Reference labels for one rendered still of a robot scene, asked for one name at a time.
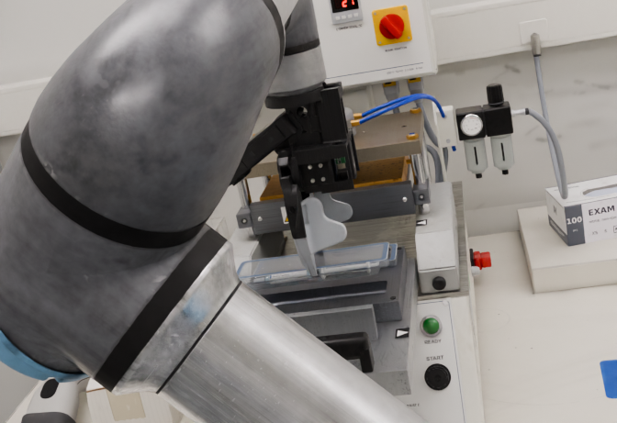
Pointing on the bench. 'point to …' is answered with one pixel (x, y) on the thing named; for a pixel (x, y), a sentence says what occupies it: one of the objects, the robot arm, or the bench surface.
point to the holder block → (347, 293)
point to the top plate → (375, 134)
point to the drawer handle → (352, 348)
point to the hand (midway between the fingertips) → (309, 256)
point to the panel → (433, 405)
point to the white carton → (584, 210)
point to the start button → (437, 377)
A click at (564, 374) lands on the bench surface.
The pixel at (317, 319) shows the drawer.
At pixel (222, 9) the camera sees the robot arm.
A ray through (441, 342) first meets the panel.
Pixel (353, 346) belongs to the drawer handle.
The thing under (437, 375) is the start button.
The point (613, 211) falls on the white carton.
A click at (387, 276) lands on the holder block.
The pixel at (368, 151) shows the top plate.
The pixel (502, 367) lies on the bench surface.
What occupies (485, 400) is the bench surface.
